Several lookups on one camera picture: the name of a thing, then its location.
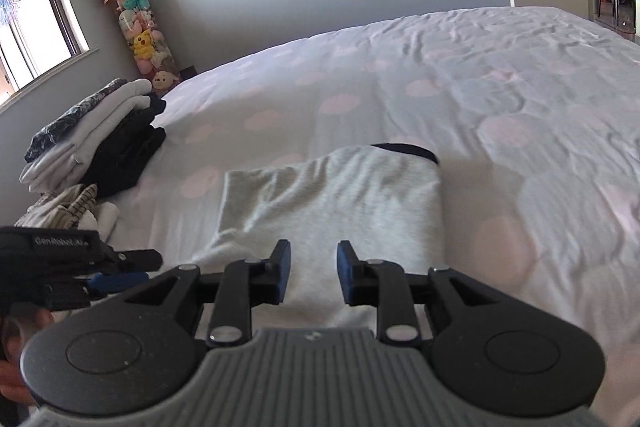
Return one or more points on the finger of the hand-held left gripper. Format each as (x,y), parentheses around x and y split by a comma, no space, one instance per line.
(120,282)
(140,259)

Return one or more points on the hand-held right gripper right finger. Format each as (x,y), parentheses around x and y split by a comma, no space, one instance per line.
(345,272)

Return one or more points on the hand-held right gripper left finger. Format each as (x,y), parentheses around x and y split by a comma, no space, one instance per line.
(282,267)

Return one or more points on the light grey shirt navy trim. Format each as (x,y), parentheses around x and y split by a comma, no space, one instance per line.
(325,202)

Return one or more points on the person's left hand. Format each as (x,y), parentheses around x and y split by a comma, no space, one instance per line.
(12,357)

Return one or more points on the small white cloth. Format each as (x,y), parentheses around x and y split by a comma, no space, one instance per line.
(102,219)

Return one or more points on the striped crumpled cloth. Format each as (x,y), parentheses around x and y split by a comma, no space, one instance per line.
(60,207)

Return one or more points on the folded black garment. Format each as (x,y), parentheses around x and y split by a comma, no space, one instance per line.
(125,152)

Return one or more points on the folded white garment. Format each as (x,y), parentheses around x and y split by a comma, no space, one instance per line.
(85,142)

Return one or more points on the folded dark floral garment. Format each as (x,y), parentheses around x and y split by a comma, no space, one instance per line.
(65,122)

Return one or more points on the bed with pink dotted sheet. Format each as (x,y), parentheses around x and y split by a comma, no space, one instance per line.
(500,132)

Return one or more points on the plush toy tower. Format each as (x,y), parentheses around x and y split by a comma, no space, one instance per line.
(145,42)

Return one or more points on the window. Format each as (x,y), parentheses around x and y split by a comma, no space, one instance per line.
(30,7)

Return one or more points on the dark wall outlet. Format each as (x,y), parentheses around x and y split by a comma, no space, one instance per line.
(188,71)

